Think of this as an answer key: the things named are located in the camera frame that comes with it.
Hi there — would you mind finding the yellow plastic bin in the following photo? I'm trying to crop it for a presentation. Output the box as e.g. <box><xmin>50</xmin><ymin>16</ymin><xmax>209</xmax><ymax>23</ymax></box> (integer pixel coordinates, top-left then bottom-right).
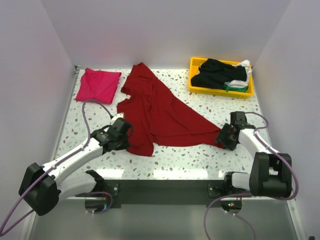
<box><xmin>188</xmin><ymin>56</ymin><xmax>255</xmax><ymax>99</ymax></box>

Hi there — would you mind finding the white t shirt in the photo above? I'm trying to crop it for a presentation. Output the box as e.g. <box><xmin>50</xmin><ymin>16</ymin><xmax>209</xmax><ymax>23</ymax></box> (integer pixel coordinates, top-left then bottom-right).
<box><xmin>224</xmin><ymin>60</ymin><xmax>252</xmax><ymax>90</ymax></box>

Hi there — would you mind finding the aluminium frame rail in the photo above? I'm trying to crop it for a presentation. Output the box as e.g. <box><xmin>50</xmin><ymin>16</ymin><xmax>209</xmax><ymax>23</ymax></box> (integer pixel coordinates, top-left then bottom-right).
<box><xmin>51</xmin><ymin>65</ymin><xmax>82</xmax><ymax>159</ymax></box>

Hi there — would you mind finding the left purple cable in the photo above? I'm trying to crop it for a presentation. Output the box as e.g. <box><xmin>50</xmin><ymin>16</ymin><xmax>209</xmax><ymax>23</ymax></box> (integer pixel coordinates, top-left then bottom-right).
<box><xmin>0</xmin><ymin>99</ymin><xmax>115</xmax><ymax>235</ymax></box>

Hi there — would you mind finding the folded pink t shirt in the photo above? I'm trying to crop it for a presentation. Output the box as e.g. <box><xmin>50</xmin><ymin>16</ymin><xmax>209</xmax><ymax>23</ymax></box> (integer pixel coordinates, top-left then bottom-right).
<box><xmin>75</xmin><ymin>68</ymin><xmax>122</xmax><ymax>105</ymax></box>

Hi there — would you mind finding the black t shirt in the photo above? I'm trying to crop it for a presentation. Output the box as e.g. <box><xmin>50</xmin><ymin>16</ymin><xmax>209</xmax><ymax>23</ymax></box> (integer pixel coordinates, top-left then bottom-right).
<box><xmin>191</xmin><ymin>58</ymin><xmax>232</xmax><ymax>90</ymax></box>

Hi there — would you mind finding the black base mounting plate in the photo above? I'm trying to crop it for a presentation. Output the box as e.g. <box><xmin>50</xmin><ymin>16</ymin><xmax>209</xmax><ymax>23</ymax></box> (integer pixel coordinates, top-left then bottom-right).
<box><xmin>84</xmin><ymin>179</ymin><xmax>247</xmax><ymax>209</ymax></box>

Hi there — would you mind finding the green t shirt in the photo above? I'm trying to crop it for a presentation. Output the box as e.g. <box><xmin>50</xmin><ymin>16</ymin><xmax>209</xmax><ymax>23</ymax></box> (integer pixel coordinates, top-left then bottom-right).
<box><xmin>223</xmin><ymin>84</ymin><xmax>249</xmax><ymax>93</ymax></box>

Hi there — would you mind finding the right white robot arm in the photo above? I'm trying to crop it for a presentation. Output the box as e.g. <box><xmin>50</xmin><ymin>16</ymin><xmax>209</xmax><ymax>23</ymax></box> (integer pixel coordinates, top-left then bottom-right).
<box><xmin>215</xmin><ymin>111</ymin><xmax>294</xmax><ymax>199</ymax></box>

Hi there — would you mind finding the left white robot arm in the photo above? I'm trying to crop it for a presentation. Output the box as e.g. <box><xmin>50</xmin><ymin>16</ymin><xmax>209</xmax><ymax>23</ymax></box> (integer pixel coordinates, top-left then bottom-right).
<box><xmin>18</xmin><ymin>117</ymin><xmax>133</xmax><ymax>216</ymax></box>

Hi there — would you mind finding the dark red t shirt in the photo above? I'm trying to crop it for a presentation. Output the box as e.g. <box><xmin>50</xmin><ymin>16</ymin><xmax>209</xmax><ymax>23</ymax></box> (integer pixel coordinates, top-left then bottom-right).
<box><xmin>117</xmin><ymin>63</ymin><xmax>224</xmax><ymax>157</ymax></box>

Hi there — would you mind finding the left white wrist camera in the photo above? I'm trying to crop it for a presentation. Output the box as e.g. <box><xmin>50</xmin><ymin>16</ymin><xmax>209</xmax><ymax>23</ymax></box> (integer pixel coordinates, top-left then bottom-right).
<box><xmin>110</xmin><ymin>112</ymin><xmax>125</xmax><ymax>125</ymax></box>

